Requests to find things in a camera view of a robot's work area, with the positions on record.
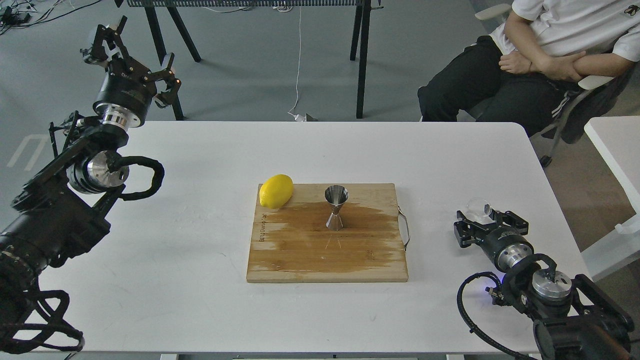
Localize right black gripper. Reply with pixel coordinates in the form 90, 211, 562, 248
454, 209, 534, 273

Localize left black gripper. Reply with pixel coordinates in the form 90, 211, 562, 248
80, 15, 183, 128

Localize clear plastic measuring cup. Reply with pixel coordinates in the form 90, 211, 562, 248
465, 197, 494, 224

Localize steel double jigger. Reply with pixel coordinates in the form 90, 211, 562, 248
324, 184, 349, 231

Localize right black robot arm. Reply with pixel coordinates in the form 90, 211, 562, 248
454, 208, 634, 360

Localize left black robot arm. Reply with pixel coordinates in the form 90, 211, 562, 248
0, 16, 182, 354

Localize seated person white shirt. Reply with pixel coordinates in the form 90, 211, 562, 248
417, 0, 640, 137

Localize wooden cutting board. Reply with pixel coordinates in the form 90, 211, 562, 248
246, 183, 409, 284

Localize office chair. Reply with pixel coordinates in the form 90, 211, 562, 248
460, 2, 640, 170

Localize yellow lemon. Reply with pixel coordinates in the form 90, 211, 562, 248
258, 174, 294, 209

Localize black floor cables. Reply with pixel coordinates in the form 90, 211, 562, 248
0, 0, 103, 36

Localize white hanging cable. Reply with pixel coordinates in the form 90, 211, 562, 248
287, 6, 319, 123

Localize black frame table background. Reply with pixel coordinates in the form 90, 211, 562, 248
126, 0, 375, 120

